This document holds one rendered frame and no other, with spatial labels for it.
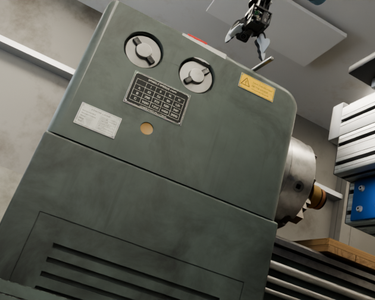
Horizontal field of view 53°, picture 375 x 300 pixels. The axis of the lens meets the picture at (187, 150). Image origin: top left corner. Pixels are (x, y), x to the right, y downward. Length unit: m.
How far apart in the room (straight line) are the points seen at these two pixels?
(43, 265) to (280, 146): 0.64
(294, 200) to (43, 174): 0.72
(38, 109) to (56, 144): 3.22
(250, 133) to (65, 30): 3.67
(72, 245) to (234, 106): 0.53
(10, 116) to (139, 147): 3.22
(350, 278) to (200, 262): 0.52
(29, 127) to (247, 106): 3.18
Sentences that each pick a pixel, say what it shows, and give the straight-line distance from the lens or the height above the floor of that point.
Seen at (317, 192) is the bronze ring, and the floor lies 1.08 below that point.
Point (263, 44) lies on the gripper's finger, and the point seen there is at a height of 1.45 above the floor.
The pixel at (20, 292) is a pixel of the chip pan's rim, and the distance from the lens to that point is 0.79.
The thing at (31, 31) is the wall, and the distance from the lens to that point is 4.46.
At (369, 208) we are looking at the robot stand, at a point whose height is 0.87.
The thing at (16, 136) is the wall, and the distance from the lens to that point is 3.99.
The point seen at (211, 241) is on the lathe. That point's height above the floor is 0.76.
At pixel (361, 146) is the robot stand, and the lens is 0.81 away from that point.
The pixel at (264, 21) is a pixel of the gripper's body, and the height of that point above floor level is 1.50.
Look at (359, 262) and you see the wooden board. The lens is 1.25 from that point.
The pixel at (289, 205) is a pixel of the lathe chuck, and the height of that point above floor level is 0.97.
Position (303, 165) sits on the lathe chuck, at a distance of 1.21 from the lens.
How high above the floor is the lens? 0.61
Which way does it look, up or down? 22 degrees up
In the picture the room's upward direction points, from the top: 18 degrees clockwise
